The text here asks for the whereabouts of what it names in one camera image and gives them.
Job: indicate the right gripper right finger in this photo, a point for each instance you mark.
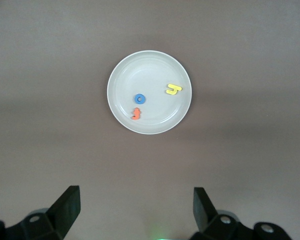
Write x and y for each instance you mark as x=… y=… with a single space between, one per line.
x=207 y=215

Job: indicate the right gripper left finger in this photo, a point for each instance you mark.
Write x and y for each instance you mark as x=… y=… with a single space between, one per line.
x=62 y=212

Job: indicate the orange letter f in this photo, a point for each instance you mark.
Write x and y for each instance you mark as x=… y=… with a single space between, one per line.
x=137 y=115

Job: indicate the yellow letter h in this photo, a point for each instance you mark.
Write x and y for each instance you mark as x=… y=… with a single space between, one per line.
x=171 y=91

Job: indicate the blue letter o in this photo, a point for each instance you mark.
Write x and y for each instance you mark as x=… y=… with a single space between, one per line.
x=136 y=99

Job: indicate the beige plate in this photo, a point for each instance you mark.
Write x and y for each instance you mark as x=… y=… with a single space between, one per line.
x=152 y=72

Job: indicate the brown table cover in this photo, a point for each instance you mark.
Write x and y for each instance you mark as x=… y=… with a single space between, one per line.
x=65 y=37

